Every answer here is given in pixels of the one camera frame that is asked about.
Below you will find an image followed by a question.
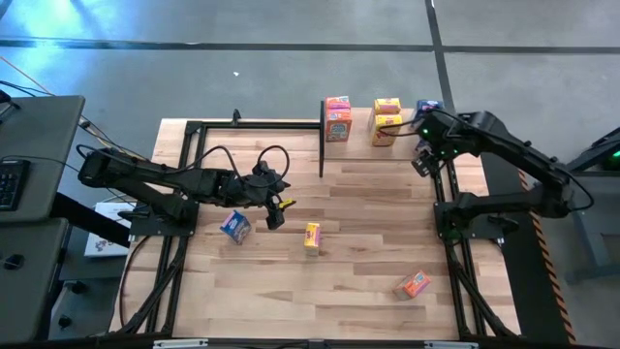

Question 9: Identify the black mat hazard-striped edge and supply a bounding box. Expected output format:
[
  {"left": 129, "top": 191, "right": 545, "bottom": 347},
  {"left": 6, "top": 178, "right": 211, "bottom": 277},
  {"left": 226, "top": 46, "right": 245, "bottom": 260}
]
[{"left": 477, "top": 140, "right": 578, "bottom": 346}]

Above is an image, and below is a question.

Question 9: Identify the black device green light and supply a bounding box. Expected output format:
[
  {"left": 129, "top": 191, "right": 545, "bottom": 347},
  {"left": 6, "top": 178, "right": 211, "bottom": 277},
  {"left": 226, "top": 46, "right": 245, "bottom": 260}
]
[{"left": 588, "top": 126, "right": 620, "bottom": 172}]

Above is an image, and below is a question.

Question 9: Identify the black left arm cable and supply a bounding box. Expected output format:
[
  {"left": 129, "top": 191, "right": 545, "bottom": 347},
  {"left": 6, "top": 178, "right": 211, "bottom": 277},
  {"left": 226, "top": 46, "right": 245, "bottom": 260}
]
[{"left": 164, "top": 143, "right": 292, "bottom": 191}]

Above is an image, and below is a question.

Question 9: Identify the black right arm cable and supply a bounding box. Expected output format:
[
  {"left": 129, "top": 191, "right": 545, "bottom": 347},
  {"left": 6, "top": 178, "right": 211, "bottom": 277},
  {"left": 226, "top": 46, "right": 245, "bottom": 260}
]
[{"left": 376, "top": 118, "right": 423, "bottom": 138}]

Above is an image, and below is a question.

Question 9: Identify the black aluminium frame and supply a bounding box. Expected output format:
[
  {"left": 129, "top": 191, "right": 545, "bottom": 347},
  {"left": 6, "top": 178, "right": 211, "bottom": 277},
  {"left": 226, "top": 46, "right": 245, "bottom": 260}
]
[
  {"left": 432, "top": 102, "right": 523, "bottom": 339},
  {"left": 114, "top": 119, "right": 325, "bottom": 336}
]

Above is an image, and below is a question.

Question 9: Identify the silver metal bracket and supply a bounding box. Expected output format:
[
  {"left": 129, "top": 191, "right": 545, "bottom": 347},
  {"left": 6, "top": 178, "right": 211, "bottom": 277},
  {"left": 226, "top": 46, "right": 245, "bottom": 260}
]
[
  {"left": 152, "top": 338, "right": 210, "bottom": 349},
  {"left": 423, "top": 340, "right": 481, "bottom": 349}
]

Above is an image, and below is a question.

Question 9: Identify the black desk support beam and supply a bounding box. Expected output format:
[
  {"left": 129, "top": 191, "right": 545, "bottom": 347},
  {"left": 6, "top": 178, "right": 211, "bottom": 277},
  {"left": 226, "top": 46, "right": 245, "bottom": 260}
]
[{"left": 49, "top": 192, "right": 133, "bottom": 249}]

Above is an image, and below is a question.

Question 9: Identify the white printed box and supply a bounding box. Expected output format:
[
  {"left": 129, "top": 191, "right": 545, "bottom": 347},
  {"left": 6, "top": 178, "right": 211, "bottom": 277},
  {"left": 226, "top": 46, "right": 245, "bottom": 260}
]
[{"left": 83, "top": 200, "right": 138, "bottom": 259}]

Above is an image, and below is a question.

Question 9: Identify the yellow Corn Pops cereal box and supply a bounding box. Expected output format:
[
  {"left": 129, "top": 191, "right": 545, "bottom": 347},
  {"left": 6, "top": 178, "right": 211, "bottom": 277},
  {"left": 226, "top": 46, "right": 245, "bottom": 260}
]
[
  {"left": 303, "top": 222, "right": 322, "bottom": 257},
  {"left": 370, "top": 113, "right": 404, "bottom": 147},
  {"left": 373, "top": 97, "right": 403, "bottom": 115}
]

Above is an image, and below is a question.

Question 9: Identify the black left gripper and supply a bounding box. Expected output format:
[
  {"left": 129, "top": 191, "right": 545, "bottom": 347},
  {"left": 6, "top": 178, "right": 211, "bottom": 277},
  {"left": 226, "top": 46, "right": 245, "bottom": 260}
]
[{"left": 220, "top": 159, "right": 292, "bottom": 233}]

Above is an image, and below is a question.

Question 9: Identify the grey metal cart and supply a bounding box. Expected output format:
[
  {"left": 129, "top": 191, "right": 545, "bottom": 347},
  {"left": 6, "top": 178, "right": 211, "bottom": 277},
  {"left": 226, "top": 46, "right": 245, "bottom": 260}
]
[{"left": 556, "top": 126, "right": 620, "bottom": 285}]

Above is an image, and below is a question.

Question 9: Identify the grey desk top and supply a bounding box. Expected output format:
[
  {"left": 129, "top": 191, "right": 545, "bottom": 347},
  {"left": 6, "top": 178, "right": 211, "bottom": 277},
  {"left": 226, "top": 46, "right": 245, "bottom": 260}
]
[
  {"left": 0, "top": 94, "right": 87, "bottom": 225},
  {"left": 0, "top": 216, "right": 70, "bottom": 344}
]

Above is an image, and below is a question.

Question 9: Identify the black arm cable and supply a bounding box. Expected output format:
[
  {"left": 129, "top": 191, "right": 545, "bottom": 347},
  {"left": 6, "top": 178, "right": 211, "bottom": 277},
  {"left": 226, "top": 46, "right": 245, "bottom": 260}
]
[
  {"left": 164, "top": 143, "right": 292, "bottom": 191},
  {"left": 376, "top": 118, "right": 423, "bottom": 138}
]

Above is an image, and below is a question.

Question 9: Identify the black backlit keyboard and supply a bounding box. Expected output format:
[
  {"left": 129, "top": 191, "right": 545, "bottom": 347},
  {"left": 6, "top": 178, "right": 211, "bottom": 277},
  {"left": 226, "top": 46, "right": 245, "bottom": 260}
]
[{"left": 0, "top": 158, "right": 32, "bottom": 212}]

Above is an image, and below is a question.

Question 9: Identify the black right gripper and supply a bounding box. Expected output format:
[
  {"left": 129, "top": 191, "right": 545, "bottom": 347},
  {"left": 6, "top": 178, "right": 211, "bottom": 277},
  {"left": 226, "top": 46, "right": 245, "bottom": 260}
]
[{"left": 410, "top": 111, "right": 474, "bottom": 179}]

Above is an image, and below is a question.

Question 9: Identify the black computer mouse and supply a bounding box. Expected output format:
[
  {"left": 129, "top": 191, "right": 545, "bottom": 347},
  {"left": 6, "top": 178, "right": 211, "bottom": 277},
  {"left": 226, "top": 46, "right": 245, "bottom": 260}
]
[{"left": 1, "top": 253, "right": 26, "bottom": 271}]

